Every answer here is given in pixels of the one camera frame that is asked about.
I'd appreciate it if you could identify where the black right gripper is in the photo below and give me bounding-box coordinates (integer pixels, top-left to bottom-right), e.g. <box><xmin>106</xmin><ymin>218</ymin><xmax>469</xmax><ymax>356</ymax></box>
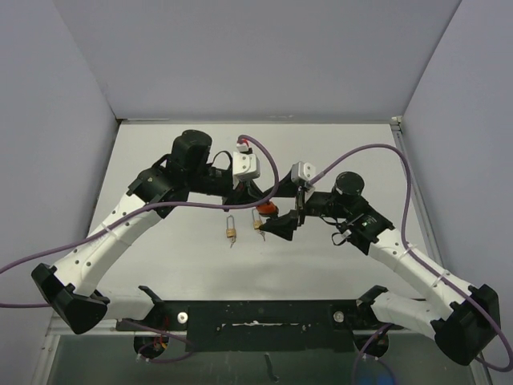
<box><xmin>259</xmin><ymin>170</ymin><xmax>349</xmax><ymax>240</ymax></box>

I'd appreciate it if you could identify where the orange black Opel padlock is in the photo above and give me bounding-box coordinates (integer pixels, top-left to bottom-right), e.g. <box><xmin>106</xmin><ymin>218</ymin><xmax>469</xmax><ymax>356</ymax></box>
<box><xmin>256</xmin><ymin>201</ymin><xmax>279</xmax><ymax>217</ymax></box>

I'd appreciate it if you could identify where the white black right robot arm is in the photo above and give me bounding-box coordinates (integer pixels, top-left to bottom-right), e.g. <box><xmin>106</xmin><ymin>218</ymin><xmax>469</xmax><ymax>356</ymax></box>
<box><xmin>261</xmin><ymin>169</ymin><xmax>500</xmax><ymax>366</ymax></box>

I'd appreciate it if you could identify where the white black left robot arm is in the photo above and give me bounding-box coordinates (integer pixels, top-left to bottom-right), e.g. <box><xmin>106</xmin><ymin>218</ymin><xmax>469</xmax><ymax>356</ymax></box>
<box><xmin>31</xmin><ymin>130</ymin><xmax>267</xmax><ymax>334</ymax></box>

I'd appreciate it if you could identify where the brass long-shackle padlock right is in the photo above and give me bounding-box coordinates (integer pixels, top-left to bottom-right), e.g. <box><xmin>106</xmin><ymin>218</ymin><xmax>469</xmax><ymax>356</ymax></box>
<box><xmin>252</xmin><ymin>209</ymin><xmax>263</xmax><ymax>232</ymax></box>

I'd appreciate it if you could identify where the brass long-shackle padlock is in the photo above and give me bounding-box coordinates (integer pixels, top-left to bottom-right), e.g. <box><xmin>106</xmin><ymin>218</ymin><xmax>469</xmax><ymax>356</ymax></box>
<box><xmin>252</xmin><ymin>209</ymin><xmax>263</xmax><ymax>232</ymax></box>
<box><xmin>226</xmin><ymin>215</ymin><xmax>236</xmax><ymax>241</ymax></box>

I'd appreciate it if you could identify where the brass long-shackle padlock left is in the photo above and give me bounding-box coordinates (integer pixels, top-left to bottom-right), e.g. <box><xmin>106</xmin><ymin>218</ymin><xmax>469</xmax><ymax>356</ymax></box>
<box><xmin>226</xmin><ymin>215</ymin><xmax>236</xmax><ymax>241</ymax></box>

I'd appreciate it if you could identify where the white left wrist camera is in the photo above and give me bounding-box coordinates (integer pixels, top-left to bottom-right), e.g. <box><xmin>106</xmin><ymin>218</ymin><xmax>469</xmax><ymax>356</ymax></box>
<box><xmin>232</xmin><ymin>139</ymin><xmax>261</xmax><ymax>182</ymax></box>

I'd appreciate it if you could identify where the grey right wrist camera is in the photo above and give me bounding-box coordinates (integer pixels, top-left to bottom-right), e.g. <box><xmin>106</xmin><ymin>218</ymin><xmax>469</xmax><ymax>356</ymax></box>
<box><xmin>290</xmin><ymin>161</ymin><xmax>317</xmax><ymax>188</ymax></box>

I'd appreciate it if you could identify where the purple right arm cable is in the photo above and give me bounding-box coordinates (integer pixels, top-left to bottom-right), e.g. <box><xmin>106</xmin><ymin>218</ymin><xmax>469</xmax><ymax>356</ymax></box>
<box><xmin>308</xmin><ymin>144</ymin><xmax>513</xmax><ymax>372</ymax></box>

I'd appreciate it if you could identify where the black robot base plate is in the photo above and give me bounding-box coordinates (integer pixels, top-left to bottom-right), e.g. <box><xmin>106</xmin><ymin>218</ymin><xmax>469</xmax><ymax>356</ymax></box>
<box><xmin>115</xmin><ymin>298</ymin><xmax>384</xmax><ymax>359</ymax></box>

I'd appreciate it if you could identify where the aluminium table edge rail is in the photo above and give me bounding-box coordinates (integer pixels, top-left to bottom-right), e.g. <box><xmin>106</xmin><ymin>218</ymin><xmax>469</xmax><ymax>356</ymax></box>
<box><xmin>390</xmin><ymin>115</ymin><xmax>492</xmax><ymax>385</ymax></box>

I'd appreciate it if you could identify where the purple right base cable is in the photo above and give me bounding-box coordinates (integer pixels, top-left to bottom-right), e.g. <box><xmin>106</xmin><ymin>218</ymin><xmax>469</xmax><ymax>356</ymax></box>
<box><xmin>349</xmin><ymin>322</ymin><xmax>398</xmax><ymax>385</ymax></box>

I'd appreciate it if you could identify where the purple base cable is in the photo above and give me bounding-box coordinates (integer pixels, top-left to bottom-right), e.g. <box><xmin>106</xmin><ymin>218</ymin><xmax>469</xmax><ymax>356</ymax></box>
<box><xmin>119</xmin><ymin>324</ymin><xmax>198</xmax><ymax>364</ymax></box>
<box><xmin>349</xmin><ymin>322</ymin><xmax>398</xmax><ymax>385</ymax></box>

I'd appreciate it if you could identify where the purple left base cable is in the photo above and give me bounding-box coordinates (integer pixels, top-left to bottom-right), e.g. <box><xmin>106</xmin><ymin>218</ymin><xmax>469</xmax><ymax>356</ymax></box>
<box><xmin>119</xmin><ymin>324</ymin><xmax>198</xmax><ymax>364</ymax></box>

